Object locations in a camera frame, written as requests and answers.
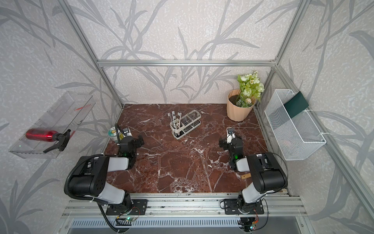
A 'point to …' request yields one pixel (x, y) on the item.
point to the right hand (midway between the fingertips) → (228, 134)
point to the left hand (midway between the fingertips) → (132, 135)
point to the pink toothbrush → (179, 114)
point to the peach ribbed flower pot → (235, 112)
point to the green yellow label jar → (112, 134)
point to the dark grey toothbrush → (169, 115)
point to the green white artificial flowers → (250, 87)
